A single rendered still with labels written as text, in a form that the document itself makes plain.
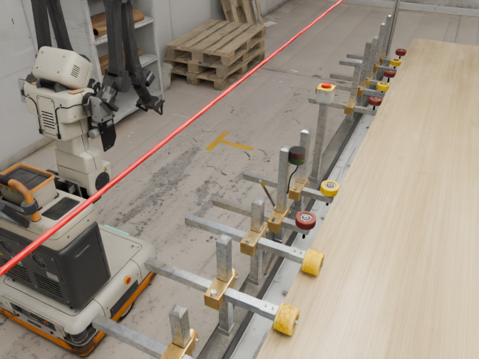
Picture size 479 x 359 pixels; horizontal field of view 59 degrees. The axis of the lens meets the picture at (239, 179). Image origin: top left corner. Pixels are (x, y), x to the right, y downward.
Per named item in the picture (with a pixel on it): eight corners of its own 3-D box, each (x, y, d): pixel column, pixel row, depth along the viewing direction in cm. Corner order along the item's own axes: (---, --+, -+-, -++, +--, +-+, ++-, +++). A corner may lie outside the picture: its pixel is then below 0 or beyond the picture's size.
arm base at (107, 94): (85, 97, 185) (107, 102, 180) (93, 81, 186) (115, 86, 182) (97, 107, 192) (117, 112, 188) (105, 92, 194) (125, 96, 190)
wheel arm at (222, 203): (212, 206, 184) (212, 199, 181) (215, 202, 186) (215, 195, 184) (307, 237, 168) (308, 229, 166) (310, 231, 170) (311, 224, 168)
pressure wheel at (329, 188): (323, 212, 185) (327, 191, 178) (314, 201, 191) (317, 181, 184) (339, 208, 187) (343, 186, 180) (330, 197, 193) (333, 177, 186)
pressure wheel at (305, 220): (291, 241, 170) (293, 219, 163) (297, 229, 176) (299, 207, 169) (309, 246, 167) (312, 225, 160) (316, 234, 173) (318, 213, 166)
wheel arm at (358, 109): (308, 104, 276) (308, 97, 274) (309, 102, 279) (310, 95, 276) (375, 117, 261) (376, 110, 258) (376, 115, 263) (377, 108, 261)
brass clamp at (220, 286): (202, 304, 129) (202, 293, 126) (223, 274, 139) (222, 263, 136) (220, 312, 127) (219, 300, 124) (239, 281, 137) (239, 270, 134)
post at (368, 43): (354, 110, 295) (366, 40, 267) (355, 107, 298) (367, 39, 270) (359, 110, 294) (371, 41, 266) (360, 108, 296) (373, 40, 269)
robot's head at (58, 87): (57, 107, 183) (53, 84, 179) (36, 101, 188) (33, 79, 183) (70, 102, 189) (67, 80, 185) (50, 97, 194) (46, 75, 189)
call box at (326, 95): (314, 103, 195) (316, 87, 190) (319, 97, 200) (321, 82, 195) (329, 106, 192) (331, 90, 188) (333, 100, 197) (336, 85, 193)
